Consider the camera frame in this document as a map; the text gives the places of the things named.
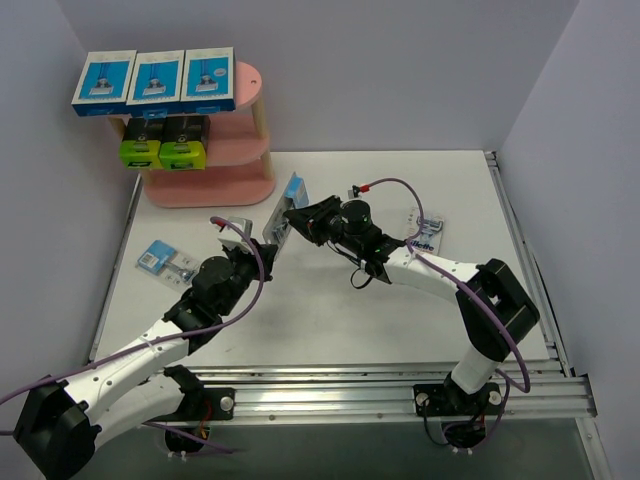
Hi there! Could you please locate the clear blister razor pack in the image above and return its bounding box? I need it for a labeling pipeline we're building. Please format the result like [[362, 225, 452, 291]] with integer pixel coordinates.
[[261, 171, 309, 249], [135, 240, 201, 293]]

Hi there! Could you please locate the white Gillette razor pack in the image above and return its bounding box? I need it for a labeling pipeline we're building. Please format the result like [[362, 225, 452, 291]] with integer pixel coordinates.
[[401, 207, 445, 255]]

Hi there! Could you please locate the black green razor box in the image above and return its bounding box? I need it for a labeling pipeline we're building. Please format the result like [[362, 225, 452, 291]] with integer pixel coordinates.
[[119, 118, 165, 170], [159, 115, 210, 171]]

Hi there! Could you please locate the blue Harry's razor box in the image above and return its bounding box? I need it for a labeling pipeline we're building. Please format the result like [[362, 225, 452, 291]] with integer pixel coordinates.
[[71, 50, 137, 117], [126, 50, 185, 119], [180, 47, 236, 115]]

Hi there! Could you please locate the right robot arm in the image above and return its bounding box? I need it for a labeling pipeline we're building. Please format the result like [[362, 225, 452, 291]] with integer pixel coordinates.
[[284, 196, 540, 413]]

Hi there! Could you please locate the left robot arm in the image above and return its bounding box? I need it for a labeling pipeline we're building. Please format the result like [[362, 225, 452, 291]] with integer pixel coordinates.
[[13, 242, 278, 479]]

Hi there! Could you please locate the pink three-tier shelf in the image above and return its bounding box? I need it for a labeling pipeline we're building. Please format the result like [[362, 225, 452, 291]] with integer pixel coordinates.
[[139, 61, 276, 208]]

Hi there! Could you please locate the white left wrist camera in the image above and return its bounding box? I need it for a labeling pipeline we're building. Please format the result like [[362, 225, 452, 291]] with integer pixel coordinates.
[[218, 217, 253, 253]]

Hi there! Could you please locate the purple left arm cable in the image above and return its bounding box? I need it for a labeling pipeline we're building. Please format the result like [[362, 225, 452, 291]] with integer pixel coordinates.
[[0, 215, 266, 457]]

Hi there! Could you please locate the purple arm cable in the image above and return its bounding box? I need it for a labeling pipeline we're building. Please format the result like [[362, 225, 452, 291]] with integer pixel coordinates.
[[0, 215, 266, 457], [359, 176, 532, 447]]

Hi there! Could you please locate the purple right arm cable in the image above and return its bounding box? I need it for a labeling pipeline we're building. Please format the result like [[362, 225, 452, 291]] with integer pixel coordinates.
[[359, 176, 532, 447]]

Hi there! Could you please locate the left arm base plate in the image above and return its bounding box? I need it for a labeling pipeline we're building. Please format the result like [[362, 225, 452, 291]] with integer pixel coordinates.
[[196, 387, 236, 421]]

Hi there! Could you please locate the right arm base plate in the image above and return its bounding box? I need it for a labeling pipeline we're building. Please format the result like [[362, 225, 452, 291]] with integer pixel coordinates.
[[412, 383, 503, 417]]

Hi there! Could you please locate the aluminium rail frame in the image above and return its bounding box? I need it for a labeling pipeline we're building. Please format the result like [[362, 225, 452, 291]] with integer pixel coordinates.
[[79, 151, 611, 479]]

